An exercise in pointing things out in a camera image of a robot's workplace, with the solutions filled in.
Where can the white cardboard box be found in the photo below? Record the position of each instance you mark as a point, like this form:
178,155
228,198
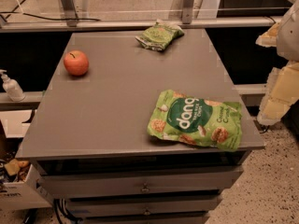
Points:
19,186

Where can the red apple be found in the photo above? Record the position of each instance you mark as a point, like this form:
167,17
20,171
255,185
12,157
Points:
76,63

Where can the white pump bottle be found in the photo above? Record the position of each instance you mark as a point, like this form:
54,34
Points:
12,87

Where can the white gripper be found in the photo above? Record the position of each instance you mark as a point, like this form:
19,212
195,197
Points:
289,34

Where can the top drawer metal handle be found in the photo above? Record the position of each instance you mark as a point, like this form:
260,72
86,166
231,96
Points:
145,188

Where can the drawer metal handle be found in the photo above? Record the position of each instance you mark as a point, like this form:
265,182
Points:
145,188
147,212

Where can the green dang rice chips bag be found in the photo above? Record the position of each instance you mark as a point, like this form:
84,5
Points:
196,122

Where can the green jalapeno chip bag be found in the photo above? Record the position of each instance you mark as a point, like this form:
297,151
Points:
159,36

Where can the grey drawer cabinet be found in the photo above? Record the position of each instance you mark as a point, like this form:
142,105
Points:
89,139

